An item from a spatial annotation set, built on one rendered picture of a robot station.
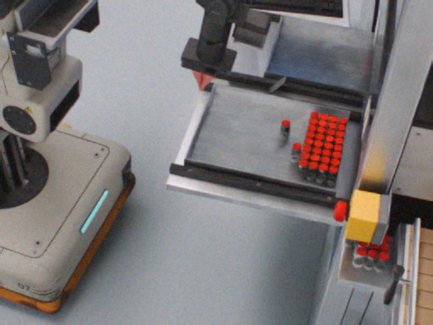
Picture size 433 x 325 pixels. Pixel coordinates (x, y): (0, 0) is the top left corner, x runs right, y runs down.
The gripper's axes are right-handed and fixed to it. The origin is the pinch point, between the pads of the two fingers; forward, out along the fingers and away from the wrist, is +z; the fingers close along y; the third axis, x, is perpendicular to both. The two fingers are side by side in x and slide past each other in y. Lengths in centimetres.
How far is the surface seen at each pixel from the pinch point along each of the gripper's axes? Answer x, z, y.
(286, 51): 42.2, 18.2, 15.8
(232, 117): 13.3, 19.4, 7.7
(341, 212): -19.3, 2.4, 33.3
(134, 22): 155, 118, -56
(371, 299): -12, 39, 53
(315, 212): -10.2, 16.0, 31.0
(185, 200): 53, 110, -2
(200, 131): 6.5, 20.3, 1.5
